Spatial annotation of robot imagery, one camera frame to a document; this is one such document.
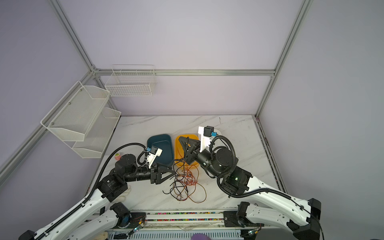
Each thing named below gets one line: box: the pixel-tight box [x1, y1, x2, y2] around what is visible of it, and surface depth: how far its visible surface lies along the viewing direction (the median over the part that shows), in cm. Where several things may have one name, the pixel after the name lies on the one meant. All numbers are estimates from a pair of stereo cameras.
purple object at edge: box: [191, 233, 211, 240], surface depth 72 cm
